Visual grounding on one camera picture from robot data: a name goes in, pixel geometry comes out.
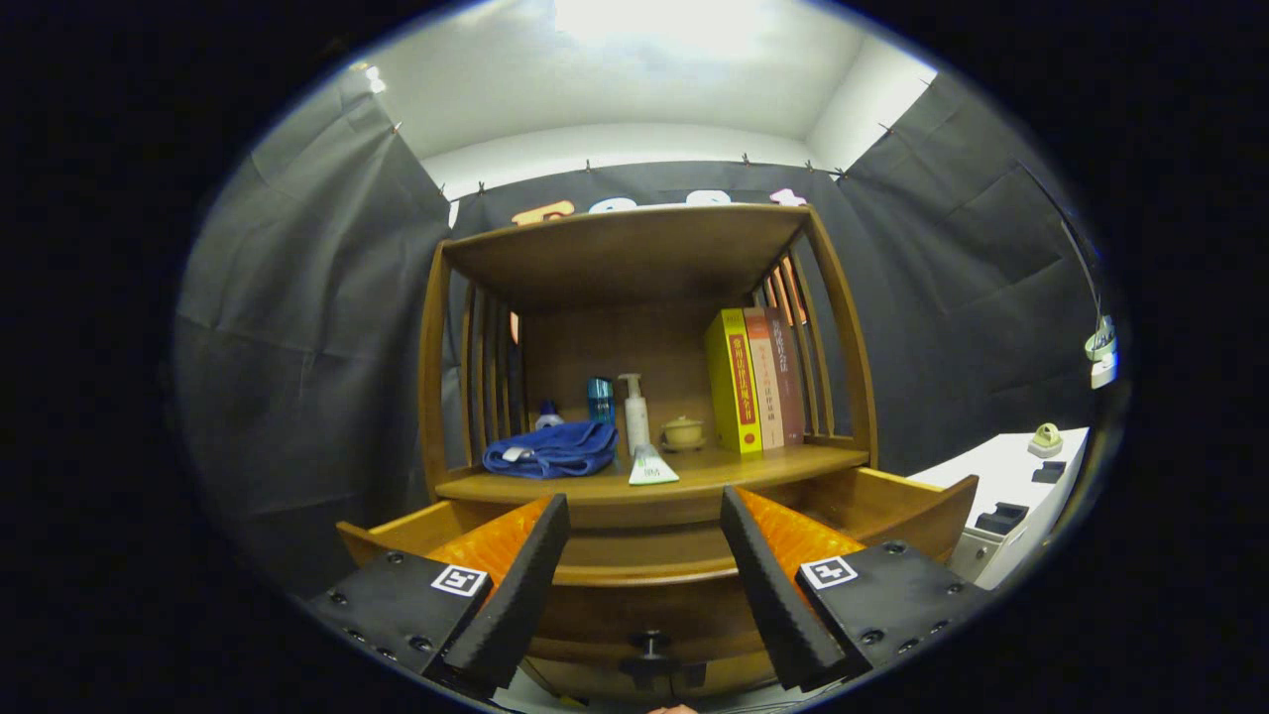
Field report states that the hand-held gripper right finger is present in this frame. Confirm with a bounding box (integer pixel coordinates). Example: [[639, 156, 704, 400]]
[[719, 484, 995, 693]]

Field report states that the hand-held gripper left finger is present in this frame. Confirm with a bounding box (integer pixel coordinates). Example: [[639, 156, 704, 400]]
[[305, 493, 573, 700]]

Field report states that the wooden drawer with black knob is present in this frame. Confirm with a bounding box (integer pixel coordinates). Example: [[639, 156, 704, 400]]
[[335, 466, 981, 695]]

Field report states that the white green-printed tube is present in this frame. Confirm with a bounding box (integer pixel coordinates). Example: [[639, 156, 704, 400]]
[[628, 443, 681, 487]]

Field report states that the wooden countertop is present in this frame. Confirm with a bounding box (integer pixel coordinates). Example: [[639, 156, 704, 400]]
[[434, 443, 871, 507]]

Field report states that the white side cabinet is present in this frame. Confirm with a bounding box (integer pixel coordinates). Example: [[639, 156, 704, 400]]
[[907, 426, 1092, 591]]

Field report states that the wooden cabinet with slatted sides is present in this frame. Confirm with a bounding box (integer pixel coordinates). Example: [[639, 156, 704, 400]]
[[416, 203, 880, 532]]

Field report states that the blue folded towel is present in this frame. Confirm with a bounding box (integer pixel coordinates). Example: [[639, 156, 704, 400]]
[[482, 420, 620, 481]]

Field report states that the orange and cream book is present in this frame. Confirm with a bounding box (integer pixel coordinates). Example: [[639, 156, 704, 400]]
[[744, 307, 786, 450]]

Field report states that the yellow book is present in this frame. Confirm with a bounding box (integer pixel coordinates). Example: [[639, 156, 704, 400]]
[[705, 307, 764, 455]]

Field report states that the white pump bottle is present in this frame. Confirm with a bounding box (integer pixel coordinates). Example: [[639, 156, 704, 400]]
[[618, 373, 651, 457]]

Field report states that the white and green device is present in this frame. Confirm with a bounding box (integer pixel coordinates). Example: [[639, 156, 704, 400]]
[[1084, 315, 1119, 390]]

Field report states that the thin black pole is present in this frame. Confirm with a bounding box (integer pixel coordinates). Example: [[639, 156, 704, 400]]
[[1019, 162, 1109, 323]]

